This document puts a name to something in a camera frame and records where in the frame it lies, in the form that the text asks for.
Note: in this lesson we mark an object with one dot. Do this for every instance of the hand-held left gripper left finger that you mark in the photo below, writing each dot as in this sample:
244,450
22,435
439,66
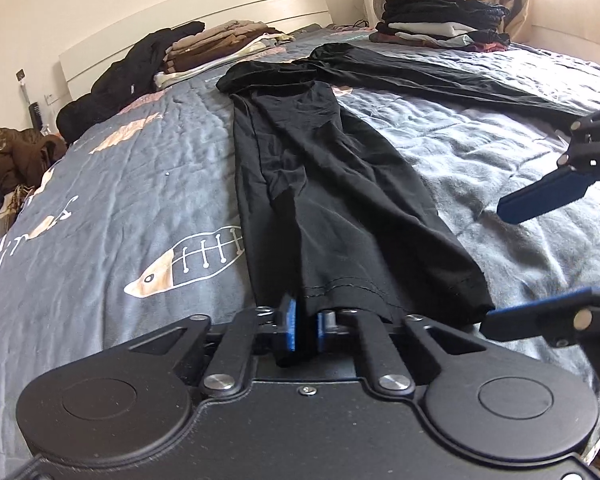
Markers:
291,325

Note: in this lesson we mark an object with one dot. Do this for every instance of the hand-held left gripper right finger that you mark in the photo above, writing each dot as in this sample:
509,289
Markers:
322,332

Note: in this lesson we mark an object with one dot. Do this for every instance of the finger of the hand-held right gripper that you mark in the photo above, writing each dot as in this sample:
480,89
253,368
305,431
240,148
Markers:
530,317
540,200

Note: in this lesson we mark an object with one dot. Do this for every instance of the black pants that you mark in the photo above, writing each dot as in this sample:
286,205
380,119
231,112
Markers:
320,185

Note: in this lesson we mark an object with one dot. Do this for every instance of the stack of folded dark clothes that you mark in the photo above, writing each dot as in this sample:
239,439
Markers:
440,15

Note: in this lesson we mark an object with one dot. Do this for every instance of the stack of folded brown clothes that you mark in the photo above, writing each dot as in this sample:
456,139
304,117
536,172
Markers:
210,45

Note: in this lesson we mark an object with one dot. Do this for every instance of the grey fish print blanket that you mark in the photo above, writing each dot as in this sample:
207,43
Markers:
130,185

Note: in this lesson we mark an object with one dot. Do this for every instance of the white fan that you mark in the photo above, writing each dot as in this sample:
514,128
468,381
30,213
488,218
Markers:
377,2

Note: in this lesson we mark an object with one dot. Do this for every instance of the black puffer jacket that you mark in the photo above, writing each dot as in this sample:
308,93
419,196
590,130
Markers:
120,77

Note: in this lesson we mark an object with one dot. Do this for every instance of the plaid scarf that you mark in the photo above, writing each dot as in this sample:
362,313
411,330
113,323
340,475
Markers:
10,210

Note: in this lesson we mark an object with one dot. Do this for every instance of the white bed headboard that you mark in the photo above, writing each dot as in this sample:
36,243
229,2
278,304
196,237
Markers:
180,15

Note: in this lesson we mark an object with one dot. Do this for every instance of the black hairbrush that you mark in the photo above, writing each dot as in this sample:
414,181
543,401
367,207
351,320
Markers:
36,115

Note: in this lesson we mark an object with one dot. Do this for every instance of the white wall socket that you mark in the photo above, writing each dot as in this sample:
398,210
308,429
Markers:
52,98

